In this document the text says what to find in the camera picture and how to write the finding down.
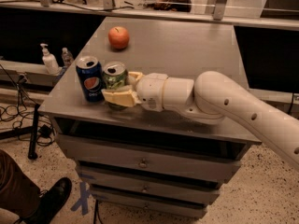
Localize black stand leg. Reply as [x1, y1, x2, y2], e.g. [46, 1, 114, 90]
[28, 104, 39, 160]

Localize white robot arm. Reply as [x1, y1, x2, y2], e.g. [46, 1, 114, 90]
[102, 71, 299, 170]

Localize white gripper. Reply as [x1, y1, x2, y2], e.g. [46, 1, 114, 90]
[102, 71, 168, 112]

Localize red apple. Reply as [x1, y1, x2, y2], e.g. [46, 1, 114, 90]
[108, 26, 130, 49]

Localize white pump sanitizer bottle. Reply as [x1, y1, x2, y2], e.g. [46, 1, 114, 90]
[40, 43, 59, 75]

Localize grey drawer cabinet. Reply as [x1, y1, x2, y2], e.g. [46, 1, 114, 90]
[40, 17, 258, 218]

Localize black leather shoe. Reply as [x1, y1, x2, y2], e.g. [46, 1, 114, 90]
[22, 177, 72, 224]

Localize blue pepsi can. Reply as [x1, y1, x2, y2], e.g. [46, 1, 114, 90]
[76, 56, 105, 102]

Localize clear plastic water bottle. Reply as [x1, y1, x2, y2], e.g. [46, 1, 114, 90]
[62, 48, 74, 67]

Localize green soda can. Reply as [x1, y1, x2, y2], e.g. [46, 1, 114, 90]
[102, 61, 129, 111]

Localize brown trouser leg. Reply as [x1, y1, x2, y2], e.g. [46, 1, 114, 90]
[0, 150, 40, 218]

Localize black floor cables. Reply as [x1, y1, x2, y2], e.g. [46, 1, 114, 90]
[0, 63, 57, 147]

